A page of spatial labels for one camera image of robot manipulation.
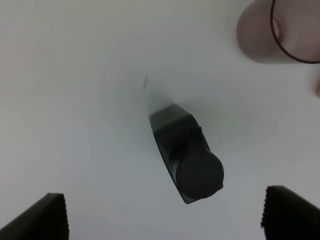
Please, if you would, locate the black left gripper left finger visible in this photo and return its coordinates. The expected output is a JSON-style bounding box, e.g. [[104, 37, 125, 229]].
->
[[0, 193, 69, 240]]

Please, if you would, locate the dark green pump bottle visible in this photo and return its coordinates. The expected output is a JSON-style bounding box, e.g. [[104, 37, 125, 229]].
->
[[149, 104, 224, 204]]

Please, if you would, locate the translucent mauve plastic cup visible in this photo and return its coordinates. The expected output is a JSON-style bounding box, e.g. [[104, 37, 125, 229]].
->
[[236, 0, 320, 64]]

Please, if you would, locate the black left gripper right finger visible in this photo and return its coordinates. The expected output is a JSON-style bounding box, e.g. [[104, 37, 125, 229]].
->
[[261, 185, 320, 240]]

